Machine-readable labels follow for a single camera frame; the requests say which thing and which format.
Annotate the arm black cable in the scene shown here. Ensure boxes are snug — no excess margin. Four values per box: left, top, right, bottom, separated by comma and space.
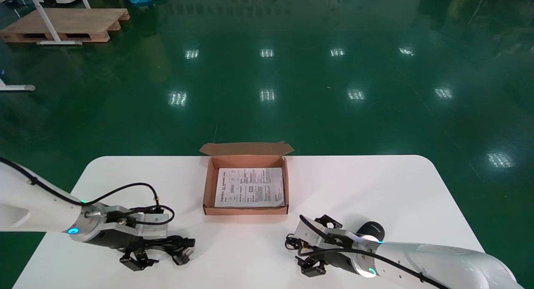
298, 216, 452, 289
0, 157, 176, 226

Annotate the white desk foot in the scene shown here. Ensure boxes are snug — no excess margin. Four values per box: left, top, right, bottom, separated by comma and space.
0, 78, 36, 92

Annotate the large wooden pallet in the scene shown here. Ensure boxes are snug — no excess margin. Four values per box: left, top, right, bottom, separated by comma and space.
0, 8, 130, 44

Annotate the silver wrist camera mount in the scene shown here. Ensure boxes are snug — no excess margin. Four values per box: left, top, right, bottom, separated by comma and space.
86, 205, 169, 240
295, 216, 363, 256

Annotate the black power cable with plug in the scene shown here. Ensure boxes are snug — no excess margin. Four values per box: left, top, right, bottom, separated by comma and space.
138, 235, 196, 266

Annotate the white printed instruction sheet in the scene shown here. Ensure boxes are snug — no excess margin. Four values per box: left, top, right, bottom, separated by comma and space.
214, 168, 285, 209

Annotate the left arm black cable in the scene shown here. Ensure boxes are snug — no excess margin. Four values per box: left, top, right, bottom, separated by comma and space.
0, 157, 176, 226

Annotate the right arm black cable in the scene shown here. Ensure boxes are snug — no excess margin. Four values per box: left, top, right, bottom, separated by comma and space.
298, 216, 452, 289

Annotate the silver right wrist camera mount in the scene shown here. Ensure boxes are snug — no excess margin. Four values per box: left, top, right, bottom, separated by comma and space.
295, 216, 363, 256

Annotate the brown cardboard storage box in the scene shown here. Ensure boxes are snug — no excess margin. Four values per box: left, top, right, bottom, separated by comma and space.
199, 141, 295, 216

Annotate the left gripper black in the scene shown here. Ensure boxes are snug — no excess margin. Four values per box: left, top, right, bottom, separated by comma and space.
83, 206, 164, 272

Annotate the black wired computer mouse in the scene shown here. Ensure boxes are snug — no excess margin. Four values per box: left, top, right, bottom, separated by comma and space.
285, 221, 385, 253

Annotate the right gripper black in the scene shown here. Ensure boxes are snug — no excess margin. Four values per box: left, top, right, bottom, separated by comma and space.
297, 214, 370, 278

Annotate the white desk frame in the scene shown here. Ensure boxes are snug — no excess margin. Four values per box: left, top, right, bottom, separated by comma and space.
0, 0, 91, 46

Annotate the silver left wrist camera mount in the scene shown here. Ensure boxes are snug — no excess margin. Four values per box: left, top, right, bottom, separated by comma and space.
86, 205, 169, 240

